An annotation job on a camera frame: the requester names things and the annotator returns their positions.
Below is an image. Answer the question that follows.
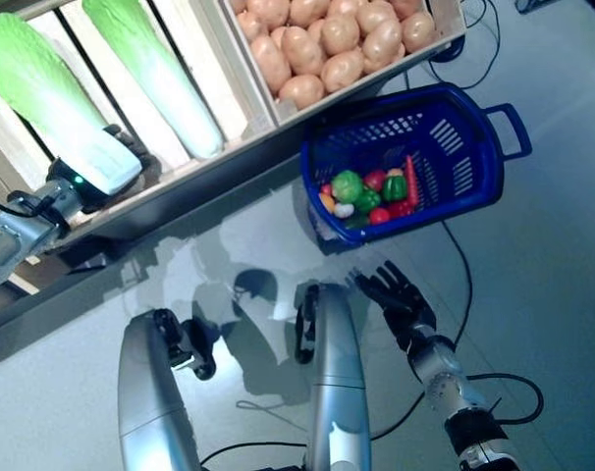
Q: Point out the wooden display shelf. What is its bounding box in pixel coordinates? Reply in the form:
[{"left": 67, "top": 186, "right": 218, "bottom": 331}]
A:
[{"left": 0, "top": 28, "right": 470, "bottom": 372}]

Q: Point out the round green toy lettuce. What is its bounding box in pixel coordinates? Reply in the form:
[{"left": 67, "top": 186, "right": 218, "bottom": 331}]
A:
[{"left": 330, "top": 169, "right": 365, "bottom": 203}]

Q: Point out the green white napa cabbage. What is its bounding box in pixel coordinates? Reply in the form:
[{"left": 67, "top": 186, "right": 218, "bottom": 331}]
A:
[
  {"left": 0, "top": 12, "right": 144, "bottom": 196},
  {"left": 81, "top": 0, "right": 225, "bottom": 161}
]

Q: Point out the black coiled floor cable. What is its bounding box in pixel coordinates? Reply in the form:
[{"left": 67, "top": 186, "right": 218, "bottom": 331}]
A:
[{"left": 427, "top": 36, "right": 468, "bottom": 65}]

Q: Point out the green toy bell pepper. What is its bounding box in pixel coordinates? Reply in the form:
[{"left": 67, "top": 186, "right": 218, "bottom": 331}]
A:
[{"left": 381, "top": 174, "right": 409, "bottom": 203}]

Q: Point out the blue plastic shopping basket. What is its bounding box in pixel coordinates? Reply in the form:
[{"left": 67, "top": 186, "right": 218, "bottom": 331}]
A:
[{"left": 299, "top": 81, "right": 533, "bottom": 246}]

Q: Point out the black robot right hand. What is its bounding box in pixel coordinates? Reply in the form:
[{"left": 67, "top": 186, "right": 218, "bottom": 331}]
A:
[{"left": 346, "top": 259, "right": 437, "bottom": 354}]

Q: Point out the small green toy vegetable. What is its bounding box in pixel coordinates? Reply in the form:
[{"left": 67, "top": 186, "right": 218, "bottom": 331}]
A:
[{"left": 353, "top": 188, "right": 383, "bottom": 215}]

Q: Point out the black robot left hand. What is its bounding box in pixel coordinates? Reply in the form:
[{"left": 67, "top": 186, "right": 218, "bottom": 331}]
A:
[{"left": 46, "top": 125, "right": 156, "bottom": 215}]

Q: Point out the wooden slatted crate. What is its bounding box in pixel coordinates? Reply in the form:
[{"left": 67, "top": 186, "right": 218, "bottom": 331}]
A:
[
  {"left": 0, "top": 0, "right": 282, "bottom": 256},
  {"left": 218, "top": 0, "right": 468, "bottom": 127}
]

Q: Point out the red toy pepper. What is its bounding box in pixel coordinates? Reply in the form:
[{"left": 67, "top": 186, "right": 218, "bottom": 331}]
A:
[{"left": 388, "top": 199, "right": 416, "bottom": 220}]

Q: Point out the orange toy carrot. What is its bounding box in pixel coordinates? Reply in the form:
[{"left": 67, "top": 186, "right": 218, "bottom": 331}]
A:
[{"left": 404, "top": 154, "right": 420, "bottom": 207}]

